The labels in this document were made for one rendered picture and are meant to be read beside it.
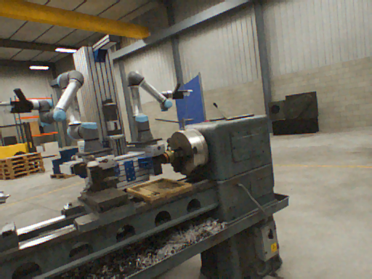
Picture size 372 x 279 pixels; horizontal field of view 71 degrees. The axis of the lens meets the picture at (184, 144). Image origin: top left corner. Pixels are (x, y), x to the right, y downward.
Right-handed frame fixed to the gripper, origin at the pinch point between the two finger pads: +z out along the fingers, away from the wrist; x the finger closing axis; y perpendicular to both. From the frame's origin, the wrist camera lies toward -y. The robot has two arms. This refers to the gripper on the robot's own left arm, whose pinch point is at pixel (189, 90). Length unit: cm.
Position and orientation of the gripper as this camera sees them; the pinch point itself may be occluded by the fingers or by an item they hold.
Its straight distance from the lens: 274.3
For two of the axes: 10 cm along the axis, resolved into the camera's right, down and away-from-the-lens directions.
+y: 0.9, 9.7, 2.4
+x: 3.6, 1.9, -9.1
